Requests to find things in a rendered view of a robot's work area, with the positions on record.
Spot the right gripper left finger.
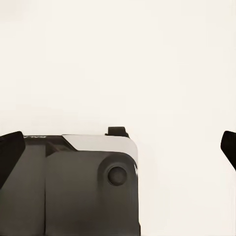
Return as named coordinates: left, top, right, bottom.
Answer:
left=0, top=131, right=26, bottom=189

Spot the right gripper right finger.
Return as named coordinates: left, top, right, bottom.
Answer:
left=220, top=131, right=236, bottom=170

